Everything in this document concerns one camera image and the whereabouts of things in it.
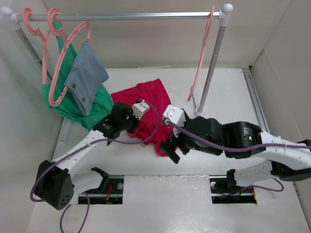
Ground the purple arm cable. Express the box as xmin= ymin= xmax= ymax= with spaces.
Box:
xmin=29 ymin=100 xmax=160 ymax=233
xmin=165 ymin=120 xmax=311 ymax=192

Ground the green t shirt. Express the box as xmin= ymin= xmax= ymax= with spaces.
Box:
xmin=42 ymin=20 xmax=115 ymax=132

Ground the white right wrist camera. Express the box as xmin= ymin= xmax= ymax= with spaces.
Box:
xmin=162 ymin=105 xmax=186 ymax=127

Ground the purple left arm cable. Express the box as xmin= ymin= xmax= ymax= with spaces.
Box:
xmin=29 ymin=100 xmax=160 ymax=233

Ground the pink hanger with clothes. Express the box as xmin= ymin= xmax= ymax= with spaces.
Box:
xmin=48 ymin=8 xmax=91 ymax=107

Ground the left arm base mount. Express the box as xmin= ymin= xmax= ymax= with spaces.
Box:
xmin=85 ymin=167 xmax=124 ymax=205

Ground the metal clothes rack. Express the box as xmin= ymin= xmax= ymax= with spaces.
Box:
xmin=0 ymin=3 xmax=233 ymax=108

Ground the red t shirt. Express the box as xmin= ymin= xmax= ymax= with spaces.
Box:
xmin=111 ymin=79 xmax=173 ymax=157

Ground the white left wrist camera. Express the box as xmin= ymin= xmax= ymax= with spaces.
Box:
xmin=132 ymin=100 xmax=150 ymax=120

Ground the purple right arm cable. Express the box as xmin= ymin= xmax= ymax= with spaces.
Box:
xmin=165 ymin=120 xmax=311 ymax=192

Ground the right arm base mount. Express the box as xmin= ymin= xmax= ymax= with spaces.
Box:
xmin=209 ymin=176 xmax=257 ymax=204

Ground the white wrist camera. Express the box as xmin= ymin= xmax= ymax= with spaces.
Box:
xmin=162 ymin=105 xmax=186 ymax=127
xmin=132 ymin=100 xmax=150 ymax=120

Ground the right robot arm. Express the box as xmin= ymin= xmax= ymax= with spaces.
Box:
xmin=160 ymin=105 xmax=311 ymax=191

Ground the blue denim garment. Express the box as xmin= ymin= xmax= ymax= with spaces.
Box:
xmin=65 ymin=42 xmax=109 ymax=116

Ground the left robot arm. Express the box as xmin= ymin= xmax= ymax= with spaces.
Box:
xmin=31 ymin=100 xmax=150 ymax=210

